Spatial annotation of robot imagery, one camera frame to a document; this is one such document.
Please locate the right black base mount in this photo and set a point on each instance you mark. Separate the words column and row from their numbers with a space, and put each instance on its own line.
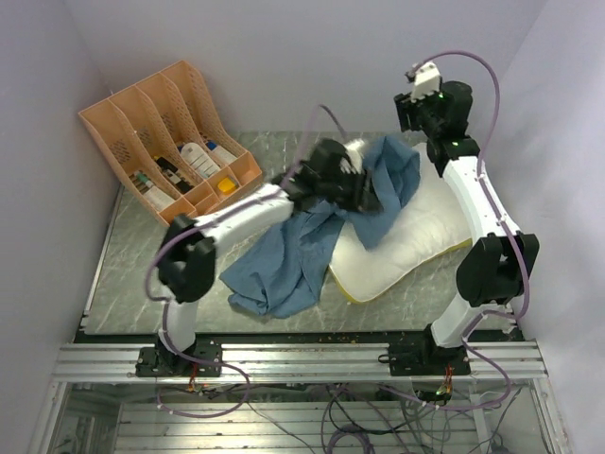
column 414, row 353

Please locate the white tube with blue cap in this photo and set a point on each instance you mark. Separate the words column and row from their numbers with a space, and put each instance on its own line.
column 222, row 154

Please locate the yellow small box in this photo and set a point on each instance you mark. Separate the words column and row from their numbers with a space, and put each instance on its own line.
column 227, row 186

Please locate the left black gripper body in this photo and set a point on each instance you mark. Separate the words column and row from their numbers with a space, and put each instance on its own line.
column 345, row 190

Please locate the blue pillowcase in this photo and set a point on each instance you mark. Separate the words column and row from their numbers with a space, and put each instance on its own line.
column 282, row 273

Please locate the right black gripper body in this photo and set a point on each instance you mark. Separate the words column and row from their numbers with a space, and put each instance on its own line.
column 418, row 116

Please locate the orange plastic file organizer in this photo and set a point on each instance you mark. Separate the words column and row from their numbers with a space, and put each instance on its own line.
column 156, row 116

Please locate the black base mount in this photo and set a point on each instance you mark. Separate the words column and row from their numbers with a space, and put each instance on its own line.
column 157, row 361
column 414, row 353

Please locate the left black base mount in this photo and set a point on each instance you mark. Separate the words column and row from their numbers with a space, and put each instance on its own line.
column 157, row 361

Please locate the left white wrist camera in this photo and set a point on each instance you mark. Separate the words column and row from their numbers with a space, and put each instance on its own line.
column 355, row 151

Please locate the white pillow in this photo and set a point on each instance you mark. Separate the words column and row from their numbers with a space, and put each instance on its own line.
column 430, row 225

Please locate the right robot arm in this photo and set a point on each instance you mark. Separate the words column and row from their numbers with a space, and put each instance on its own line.
column 497, row 268

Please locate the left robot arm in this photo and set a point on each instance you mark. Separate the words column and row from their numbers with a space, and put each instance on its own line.
column 186, row 261

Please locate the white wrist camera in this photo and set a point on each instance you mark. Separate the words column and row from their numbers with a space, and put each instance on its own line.
column 355, row 151
column 425, row 80

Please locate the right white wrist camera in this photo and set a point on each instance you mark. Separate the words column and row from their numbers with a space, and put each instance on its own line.
column 425, row 80

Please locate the aluminium frame rail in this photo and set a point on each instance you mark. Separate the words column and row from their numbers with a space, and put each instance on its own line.
column 282, row 363

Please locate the white lotion bottle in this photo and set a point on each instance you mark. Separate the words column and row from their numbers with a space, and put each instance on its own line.
column 201, row 162

